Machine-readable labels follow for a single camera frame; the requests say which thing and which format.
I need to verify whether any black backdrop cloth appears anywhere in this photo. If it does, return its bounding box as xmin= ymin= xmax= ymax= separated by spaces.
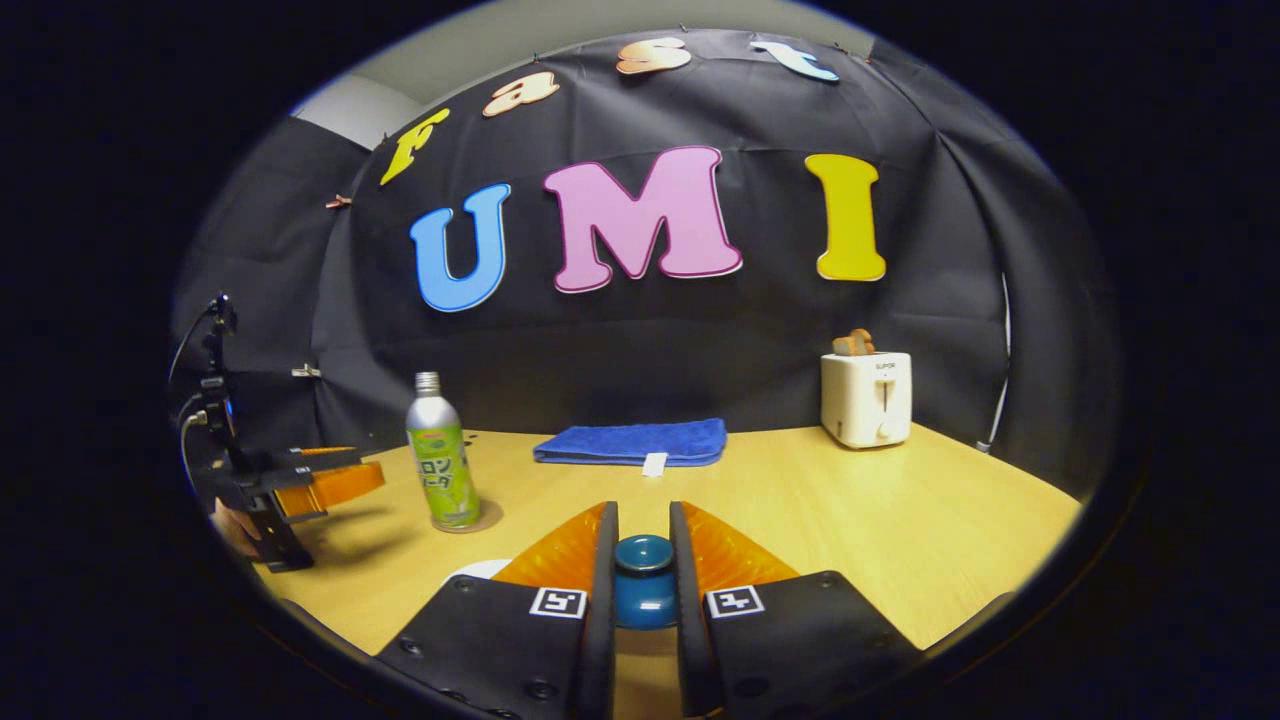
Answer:
xmin=170 ymin=28 xmax=1121 ymax=501

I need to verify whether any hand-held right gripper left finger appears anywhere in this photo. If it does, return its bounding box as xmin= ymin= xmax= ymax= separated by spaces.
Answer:
xmin=375 ymin=500 xmax=621 ymax=720

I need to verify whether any round brown coaster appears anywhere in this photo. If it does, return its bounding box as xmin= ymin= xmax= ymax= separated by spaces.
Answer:
xmin=432 ymin=500 xmax=504 ymax=534

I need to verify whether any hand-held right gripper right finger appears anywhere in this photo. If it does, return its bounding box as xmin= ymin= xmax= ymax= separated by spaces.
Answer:
xmin=668 ymin=500 xmax=921 ymax=719

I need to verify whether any silver green water bottle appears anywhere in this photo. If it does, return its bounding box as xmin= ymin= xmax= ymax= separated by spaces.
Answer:
xmin=405 ymin=372 xmax=482 ymax=531

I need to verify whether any white cable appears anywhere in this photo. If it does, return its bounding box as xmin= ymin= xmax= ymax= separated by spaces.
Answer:
xmin=978 ymin=272 xmax=1013 ymax=453

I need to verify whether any white toaster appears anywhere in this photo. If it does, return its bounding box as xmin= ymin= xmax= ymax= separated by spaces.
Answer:
xmin=820 ymin=351 xmax=913 ymax=449

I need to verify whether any folded blue towel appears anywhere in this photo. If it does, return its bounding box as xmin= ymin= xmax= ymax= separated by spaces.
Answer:
xmin=532 ymin=418 xmax=728 ymax=478

